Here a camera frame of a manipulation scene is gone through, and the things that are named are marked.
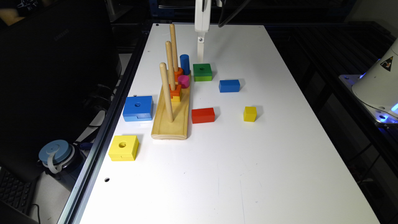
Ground black cable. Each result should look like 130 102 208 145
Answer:
217 0 251 29

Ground large blue block with hole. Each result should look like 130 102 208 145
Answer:
123 96 153 122

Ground green block with hole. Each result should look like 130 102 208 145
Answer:
193 63 213 82

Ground large yellow block with hole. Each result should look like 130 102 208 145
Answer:
108 136 139 161

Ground wooden peg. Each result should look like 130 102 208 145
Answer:
165 41 176 91
169 24 178 72
159 62 174 123

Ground front wooden peg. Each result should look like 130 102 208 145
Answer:
159 62 174 123

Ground blue cylinder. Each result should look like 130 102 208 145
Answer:
180 54 190 75

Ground blue lidded water bottle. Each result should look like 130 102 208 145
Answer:
39 140 85 192

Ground wooden peg base board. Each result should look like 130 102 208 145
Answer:
151 87 190 140

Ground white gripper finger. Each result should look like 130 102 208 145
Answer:
197 32 205 62

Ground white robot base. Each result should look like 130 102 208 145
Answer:
339 42 397 127

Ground magenta cylinder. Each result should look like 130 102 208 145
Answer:
178 75 190 89

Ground back wooden peg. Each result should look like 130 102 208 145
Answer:
169 24 178 72

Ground small yellow stacked block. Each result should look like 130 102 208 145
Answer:
170 96 181 102

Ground small blue rectangular block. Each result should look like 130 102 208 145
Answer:
219 80 240 93

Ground small red rectangular block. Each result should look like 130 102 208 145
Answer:
192 108 215 124

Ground orange ring block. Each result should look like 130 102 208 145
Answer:
174 67 183 84

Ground orange square block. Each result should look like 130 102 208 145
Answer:
169 85 182 98

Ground middle wooden peg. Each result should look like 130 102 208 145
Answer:
165 41 176 91

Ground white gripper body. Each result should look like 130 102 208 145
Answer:
195 0 211 32

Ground small yellow cube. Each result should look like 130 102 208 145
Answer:
243 106 257 122

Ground black Samsung monitor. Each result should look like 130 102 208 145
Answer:
1 1 121 182

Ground black keyboard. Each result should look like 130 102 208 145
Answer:
1 168 37 215

